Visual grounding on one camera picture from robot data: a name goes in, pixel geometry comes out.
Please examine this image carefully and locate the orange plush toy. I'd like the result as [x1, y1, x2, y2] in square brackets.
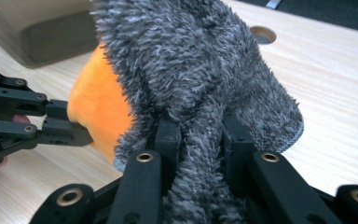
[66, 43, 134, 164]

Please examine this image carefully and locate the translucent grey storage box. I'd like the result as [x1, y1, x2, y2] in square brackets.
[0, 0, 99, 69]

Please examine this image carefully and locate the round dark table grommet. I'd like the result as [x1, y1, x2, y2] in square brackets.
[249, 25, 278, 45]

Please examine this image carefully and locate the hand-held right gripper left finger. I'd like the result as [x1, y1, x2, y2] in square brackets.
[153, 115, 182, 194]

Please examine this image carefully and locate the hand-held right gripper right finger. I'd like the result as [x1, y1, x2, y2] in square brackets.
[222, 113, 257, 198]

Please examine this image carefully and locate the white metal stand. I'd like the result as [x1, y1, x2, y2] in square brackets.
[264, 0, 283, 10]

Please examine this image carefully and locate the grey fluffy cloth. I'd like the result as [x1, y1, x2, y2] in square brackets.
[89, 0, 305, 224]

